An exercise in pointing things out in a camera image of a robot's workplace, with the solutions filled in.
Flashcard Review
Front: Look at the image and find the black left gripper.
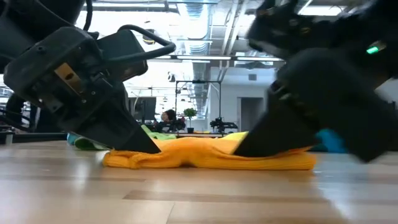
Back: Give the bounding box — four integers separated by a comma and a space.
3, 26, 162, 154

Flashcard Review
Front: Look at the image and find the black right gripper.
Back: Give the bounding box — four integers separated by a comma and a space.
233, 48, 398, 164

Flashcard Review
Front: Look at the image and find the green microfiber towel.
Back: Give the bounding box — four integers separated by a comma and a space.
73, 124, 178, 151

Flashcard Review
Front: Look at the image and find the teal plastic bin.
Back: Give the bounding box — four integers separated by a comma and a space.
310, 128, 348, 154

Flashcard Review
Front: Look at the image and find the yellow microfiber towel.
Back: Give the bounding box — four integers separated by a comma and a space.
102, 131, 318, 171

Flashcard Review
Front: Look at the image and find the blue microfiber towel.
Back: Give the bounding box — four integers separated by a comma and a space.
67, 133, 82, 146

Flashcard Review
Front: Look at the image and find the dark background monitor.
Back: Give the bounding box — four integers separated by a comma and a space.
129, 96, 157, 124

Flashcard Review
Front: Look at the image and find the person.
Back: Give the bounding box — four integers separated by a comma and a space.
160, 108, 178, 124

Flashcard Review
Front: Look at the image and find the green potted plant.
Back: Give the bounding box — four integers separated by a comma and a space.
183, 107, 198, 134

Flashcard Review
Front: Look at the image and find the brown background table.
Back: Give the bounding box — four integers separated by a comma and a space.
175, 133, 225, 139

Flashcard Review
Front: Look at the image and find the dark side desk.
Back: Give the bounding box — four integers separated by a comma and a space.
0, 131, 68, 146

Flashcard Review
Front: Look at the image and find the long ceiling light bar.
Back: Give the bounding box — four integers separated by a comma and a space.
149, 54, 284, 62

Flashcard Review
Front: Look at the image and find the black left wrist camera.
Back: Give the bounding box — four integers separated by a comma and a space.
96, 29, 149, 82

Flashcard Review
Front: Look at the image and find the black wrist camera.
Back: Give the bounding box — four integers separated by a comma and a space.
96, 29, 149, 82
246, 0, 318, 60

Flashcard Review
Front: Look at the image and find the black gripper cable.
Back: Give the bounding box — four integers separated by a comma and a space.
82, 0, 177, 65

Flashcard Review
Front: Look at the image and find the black ceiling camera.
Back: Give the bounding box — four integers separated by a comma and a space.
142, 29, 156, 45

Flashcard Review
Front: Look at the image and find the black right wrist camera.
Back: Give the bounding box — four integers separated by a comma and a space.
246, 0, 318, 60

